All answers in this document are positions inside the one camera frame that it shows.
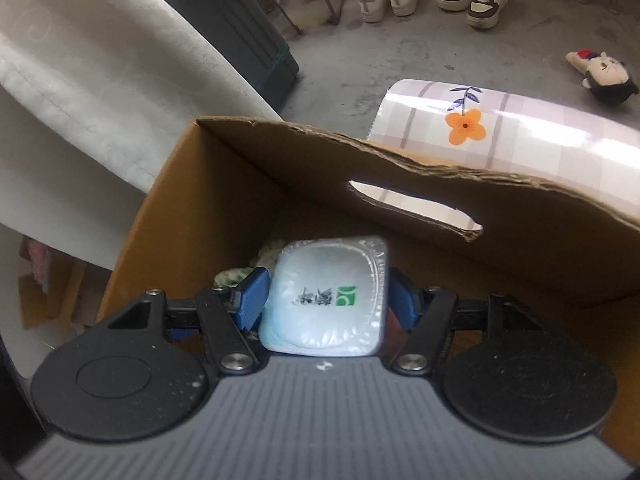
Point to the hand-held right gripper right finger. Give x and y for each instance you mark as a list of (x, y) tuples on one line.
[(400, 300)]

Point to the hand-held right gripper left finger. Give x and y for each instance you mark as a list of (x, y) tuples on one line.
[(252, 300)]

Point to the white blue tissue pack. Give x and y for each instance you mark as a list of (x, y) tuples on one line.
[(325, 300)]

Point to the brown cardboard box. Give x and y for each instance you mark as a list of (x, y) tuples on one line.
[(225, 195)]

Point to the green patterned soft item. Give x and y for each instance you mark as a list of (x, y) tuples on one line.
[(230, 276)]

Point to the flat cardboard pieces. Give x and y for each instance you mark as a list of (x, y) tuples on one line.
[(55, 295)]

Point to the plaid flower printed bed sheet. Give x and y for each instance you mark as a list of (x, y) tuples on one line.
[(525, 130)]

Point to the pink cloth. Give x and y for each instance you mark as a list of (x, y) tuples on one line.
[(37, 260)]

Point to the dark plastic bin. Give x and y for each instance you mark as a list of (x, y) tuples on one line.
[(240, 35)]

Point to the off-white curtain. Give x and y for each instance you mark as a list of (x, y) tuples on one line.
[(75, 85)]

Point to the black haired plush doll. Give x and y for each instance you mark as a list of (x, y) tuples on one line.
[(607, 77)]

